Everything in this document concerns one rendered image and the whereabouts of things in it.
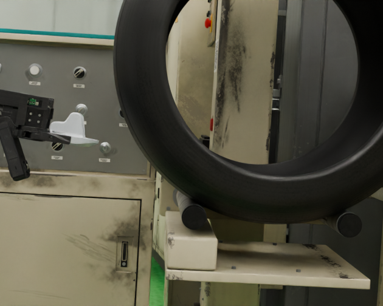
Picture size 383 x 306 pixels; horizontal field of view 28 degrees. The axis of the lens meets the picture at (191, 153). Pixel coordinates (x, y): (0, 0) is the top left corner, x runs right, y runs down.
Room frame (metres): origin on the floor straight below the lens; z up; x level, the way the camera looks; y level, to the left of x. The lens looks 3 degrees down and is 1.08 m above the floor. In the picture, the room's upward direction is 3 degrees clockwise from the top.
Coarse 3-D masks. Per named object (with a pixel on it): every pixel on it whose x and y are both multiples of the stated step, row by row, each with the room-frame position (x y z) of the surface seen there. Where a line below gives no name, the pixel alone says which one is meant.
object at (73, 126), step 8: (72, 120) 1.40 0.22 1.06; (80, 120) 1.40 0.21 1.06; (56, 128) 1.39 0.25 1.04; (64, 128) 1.40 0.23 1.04; (72, 128) 1.40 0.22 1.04; (80, 128) 1.40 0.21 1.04; (72, 136) 1.39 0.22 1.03; (80, 136) 1.40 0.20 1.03; (72, 144) 1.39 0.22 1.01; (80, 144) 1.40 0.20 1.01; (88, 144) 1.41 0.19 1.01
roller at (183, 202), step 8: (184, 200) 1.44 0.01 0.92; (192, 200) 1.41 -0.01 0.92; (184, 208) 1.35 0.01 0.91; (192, 208) 1.34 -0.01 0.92; (200, 208) 1.34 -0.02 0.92; (184, 216) 1.34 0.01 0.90; (192, 216) 1.34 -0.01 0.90; (200, 216) 1.34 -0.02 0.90; (184, 224) 1.34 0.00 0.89; (192, 224) 1.34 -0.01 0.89; (200, 224) 1.34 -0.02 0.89
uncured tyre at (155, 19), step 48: (144, 0) 1.31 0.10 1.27; (336, 0) 1.61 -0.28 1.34; (144, 48) 1.30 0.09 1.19; (144, 96) 1.30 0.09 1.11; (144, 144) 1.34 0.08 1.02; (192, 144) 1.30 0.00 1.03; (336, 144) 1.60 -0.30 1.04; (192, 192) 1.34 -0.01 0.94; (240, 192) 1.31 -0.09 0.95; (288, 192) 1.31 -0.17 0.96; (336, 192) 1.32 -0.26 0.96
